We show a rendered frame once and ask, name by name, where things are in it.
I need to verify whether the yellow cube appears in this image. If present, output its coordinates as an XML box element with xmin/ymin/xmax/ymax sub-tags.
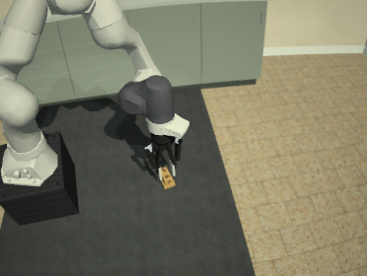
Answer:
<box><xmin>162</xmin><ymin>173</ymin><xmax>173</xmax><ymax>185</ymax></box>
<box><xmin>161</xmin><ymin>167</ymin><xmax>169</xmax><ymax>175</ymax></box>

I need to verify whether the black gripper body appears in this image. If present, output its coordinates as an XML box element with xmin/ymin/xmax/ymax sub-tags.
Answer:
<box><xmin>151</xmin><ymin>133</ymin><xmax>176</xmax><ymax>151</ymax></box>

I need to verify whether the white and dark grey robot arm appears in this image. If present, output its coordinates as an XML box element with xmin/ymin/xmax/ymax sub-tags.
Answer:
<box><xmin>0</xmin><ymin>0</ymin><xmax>189</xmax><ymax>186</ymax></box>

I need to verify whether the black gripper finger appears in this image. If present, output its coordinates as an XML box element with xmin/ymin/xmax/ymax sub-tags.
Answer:
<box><xmin>167</xmin><ymin>137</ymin><xmax>183</xmax><ymax>176</ymax></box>
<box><xmin>144</xmin><ymin>144</ymin><xmax>163</xmax><ymax>180</ymax></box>

